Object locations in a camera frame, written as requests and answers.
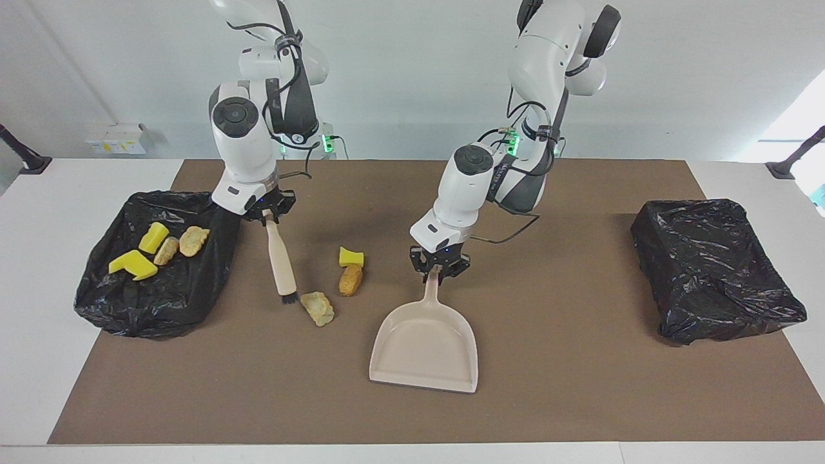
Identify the pale crusty bread chunk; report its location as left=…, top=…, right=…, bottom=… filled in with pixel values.
left=299, top=291, right=336, bottom=328

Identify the brown peanut shaped bread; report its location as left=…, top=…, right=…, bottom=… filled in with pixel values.
left=338, top=264, right=364, bottom=298

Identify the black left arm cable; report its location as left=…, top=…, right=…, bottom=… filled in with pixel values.
left=469, top=97, right=568, bottom=244

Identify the beige plastic dustpan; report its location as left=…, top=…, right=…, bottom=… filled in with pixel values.
left=369, top=264, right=480, bottom=394

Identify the black plastic trash bag bin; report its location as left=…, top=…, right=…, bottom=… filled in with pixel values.
left=630, top=198, right=808, bottom=345
left=74, top=191, right=242, bottom=340

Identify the yellow sponge with green pad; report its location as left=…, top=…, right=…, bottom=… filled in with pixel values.
left=139, top=222, right=171, bottom=255

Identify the black base power cable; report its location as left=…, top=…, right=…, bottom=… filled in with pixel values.
left=477, top=127, right=519, bottom=152

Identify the striped toy croissant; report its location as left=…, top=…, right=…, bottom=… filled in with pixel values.
left=178, top=225, right=211, bottom=258
left=153, top=236, right=180, bottom=267

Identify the beige brush with black bristles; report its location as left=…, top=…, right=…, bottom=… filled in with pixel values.
left=264, top=208, right=299, bottom=305

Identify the black angled stand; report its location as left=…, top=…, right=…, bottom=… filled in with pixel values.
left=0, top=124, right=53, bottom=175
left=766, top=125, right=825, bottom=180

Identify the yellow notched sponge piece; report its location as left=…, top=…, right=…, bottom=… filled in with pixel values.
left=108, top=249, right=159, bottom=282

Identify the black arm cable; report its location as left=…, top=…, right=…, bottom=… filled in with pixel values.
left=226, top=0, right=315, bottom=181
left=469, top=97, right=568, bottom=244

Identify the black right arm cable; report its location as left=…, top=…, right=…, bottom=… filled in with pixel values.
left=226, top=0, right=315, bottom=181

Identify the brown table mat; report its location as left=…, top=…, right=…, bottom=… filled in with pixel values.
left=47, top=159, right=825, bottom=445

